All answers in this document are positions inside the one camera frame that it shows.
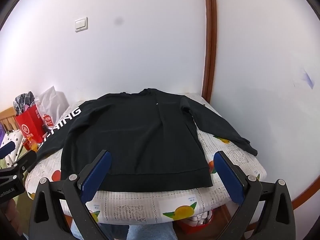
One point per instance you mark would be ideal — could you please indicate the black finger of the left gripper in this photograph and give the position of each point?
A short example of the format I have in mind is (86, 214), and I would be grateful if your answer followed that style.
(26, 161)

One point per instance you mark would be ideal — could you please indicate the orange juice bottle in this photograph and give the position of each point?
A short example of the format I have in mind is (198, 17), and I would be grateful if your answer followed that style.
(30, 144)

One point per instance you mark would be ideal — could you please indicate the purple plush toy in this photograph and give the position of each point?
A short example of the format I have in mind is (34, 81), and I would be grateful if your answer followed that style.
(2, 133)

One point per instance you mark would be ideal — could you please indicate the wooden bed headboard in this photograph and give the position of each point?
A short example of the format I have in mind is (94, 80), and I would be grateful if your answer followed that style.
(7, 119)

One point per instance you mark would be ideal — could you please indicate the dalmatian spotted plush toy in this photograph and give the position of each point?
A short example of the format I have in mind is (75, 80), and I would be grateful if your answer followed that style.
(17, 137)

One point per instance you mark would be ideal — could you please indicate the brown wooden baseboard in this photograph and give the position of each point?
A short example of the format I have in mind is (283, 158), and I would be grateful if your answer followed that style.
(307, 194)

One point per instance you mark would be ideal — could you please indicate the red item under table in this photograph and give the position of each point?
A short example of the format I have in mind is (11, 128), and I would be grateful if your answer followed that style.
(196, 223)

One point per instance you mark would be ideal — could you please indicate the red paper shopping bag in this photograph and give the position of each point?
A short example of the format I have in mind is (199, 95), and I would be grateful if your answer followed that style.
(31, 124)

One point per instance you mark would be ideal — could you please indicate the white wall light switch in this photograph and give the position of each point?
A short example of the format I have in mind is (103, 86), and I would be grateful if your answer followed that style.
(81, 24)

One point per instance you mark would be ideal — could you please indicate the blue jeans of person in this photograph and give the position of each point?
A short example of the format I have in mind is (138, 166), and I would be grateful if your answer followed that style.
(139, 232)

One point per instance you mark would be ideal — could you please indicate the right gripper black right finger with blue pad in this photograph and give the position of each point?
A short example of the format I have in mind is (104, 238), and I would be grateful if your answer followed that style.
(276, 220)

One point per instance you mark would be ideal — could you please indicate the black long-sleeve sweatshirt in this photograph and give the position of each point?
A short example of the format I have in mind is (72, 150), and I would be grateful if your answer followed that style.
(151, 135)

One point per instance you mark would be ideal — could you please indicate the person's left hand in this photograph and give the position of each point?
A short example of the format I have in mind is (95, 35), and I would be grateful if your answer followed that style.
(12, 215)

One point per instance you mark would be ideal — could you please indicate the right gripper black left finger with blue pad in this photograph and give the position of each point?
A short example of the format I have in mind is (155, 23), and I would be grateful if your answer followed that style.
(47, 220)

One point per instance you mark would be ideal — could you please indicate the fruit print white tablecloth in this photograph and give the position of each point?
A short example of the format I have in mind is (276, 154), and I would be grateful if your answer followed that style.
(149, 208)

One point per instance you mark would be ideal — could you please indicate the white paper shopping bag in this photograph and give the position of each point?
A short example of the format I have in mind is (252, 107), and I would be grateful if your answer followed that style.
(51, 105)

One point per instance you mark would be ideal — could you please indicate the brown wooden door frame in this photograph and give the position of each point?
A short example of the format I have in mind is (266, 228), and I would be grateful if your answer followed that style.
(211, 47)

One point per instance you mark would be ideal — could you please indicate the plaid clothes in bag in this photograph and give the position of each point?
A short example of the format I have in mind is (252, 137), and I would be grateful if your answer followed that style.
(23, 102)

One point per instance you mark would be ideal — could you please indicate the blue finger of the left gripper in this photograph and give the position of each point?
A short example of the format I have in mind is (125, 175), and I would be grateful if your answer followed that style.
(7, 149)

